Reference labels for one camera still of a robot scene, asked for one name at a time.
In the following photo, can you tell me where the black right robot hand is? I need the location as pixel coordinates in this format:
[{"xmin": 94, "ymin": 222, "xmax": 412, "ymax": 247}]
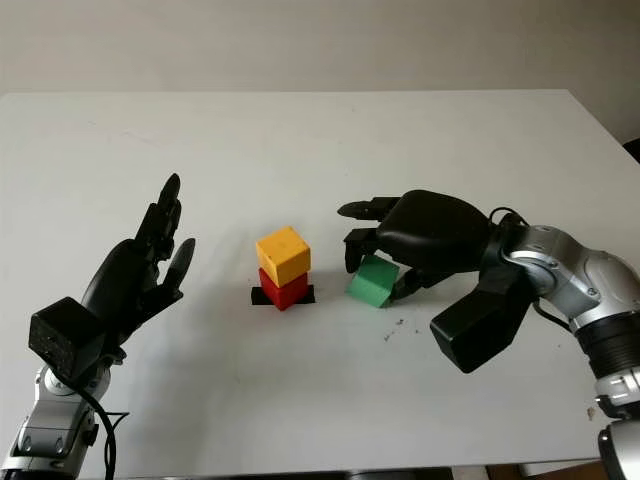
[{"xmin": 337, "ymin": 189, "xmax": 501, "ymax": 301}]

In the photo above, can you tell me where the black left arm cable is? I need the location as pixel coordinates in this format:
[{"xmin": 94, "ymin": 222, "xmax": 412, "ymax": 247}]
[{"xmin": 73, "ymin": 383, "xmax": 131, "ymax": 480}]

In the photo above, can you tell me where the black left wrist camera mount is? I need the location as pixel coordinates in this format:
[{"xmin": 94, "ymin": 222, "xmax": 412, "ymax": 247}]
[{"xmin": 28, "ymin": 296, "xmax": 109, "ymax": 382}]

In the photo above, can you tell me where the black tape strip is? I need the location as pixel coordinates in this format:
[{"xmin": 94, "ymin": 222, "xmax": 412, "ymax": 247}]
[{"xmin": 249, "ymin": 285, "xmax": 317, "ymax": 307}]

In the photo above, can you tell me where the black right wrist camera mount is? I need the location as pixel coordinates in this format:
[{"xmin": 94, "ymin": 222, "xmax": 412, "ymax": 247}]
[{"xmin": 429, "ymin": 212, "xmax": 539, "ymax": 375}]

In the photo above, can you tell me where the red wooden block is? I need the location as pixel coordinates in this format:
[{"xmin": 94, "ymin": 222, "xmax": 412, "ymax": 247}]
[{"xmin": 257, "ymin": 266, "xmax": 309, "ymax": 313}]

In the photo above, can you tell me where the yellow wooden block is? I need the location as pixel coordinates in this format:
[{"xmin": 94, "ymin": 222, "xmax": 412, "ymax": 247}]
[{"xmin": 255, "ymin": 225, "xmax": 312, "ymax": 288}]

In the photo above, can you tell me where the green wooden block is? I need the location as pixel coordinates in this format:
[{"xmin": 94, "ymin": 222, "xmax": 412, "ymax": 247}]
[{"xmin": 346, "ymin": 253, "xmax": 401, "ymax": 310}]

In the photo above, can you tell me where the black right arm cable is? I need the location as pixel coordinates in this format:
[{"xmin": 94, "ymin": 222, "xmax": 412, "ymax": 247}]
[{"xmin": 487, "ymin": 205, "xmax": 577, "ymax": 332}]

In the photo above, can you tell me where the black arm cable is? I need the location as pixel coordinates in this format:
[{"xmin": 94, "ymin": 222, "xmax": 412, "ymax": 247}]
[
  {"xmin": 73, "ymin": 383, "xmax": 131, "ymax": 480},
  {"xmin": 487, "ymin": 205, "xmax": 577, "ymax": 332}
]

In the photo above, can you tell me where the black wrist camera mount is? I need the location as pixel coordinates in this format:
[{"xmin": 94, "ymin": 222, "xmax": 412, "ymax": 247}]
[
  {"xmin": 28, "ymin": 296, "xmax": 109, "ymax": 382},
  {"xmin": 429, "ymin": 212, "xmax": 539, "ymax": 375}
]

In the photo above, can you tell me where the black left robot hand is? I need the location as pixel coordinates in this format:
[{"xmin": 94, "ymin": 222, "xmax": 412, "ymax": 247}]
[{"xmin": 80, "ymin": 173, "xmax": 197, "ymax": 362}]

